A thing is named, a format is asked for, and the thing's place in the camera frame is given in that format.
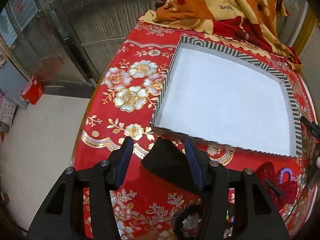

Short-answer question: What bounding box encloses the black cloth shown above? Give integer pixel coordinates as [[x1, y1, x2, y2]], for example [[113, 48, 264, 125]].
[[141, 138, 208, 198]]

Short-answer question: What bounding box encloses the orange red printed blanket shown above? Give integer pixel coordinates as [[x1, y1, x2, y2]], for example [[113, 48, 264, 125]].
[[137, 0, 304, 70]]

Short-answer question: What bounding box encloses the striped shallow tray box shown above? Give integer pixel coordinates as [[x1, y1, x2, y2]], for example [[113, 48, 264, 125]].
[[150, 36, 304, 158]]

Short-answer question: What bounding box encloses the black scrunchie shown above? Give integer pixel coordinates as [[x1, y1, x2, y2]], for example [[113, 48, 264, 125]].
[[174, 204, 204, 240]]

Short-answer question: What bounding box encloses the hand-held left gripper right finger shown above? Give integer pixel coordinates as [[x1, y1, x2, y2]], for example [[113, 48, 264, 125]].
[[184, 137, 290, 240]]

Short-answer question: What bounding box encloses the multicolour bead bracelet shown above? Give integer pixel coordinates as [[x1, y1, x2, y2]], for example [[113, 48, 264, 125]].
[[225, 205, 235, 238]]

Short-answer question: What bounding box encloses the red floral tablecloth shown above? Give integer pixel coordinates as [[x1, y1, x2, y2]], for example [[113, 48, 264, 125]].
[[70, 21, 318, 240]]

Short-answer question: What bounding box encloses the red paper bag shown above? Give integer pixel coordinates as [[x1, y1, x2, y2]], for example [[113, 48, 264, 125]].
[[20, 76, 43, 105]]

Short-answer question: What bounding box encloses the purple bead bracelet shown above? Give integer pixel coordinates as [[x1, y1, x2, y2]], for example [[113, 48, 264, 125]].
[[277, 168, 294, 185]]

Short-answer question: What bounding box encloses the metal door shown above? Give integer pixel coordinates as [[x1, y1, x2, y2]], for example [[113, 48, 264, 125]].
[[37, 0, 157, 87]]

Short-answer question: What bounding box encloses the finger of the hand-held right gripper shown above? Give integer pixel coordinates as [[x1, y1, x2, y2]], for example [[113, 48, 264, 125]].
[[300, 116, 320, 138]]

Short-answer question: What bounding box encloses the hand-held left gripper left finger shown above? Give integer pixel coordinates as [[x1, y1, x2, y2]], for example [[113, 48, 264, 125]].
[[26, 136, 134, 240]]

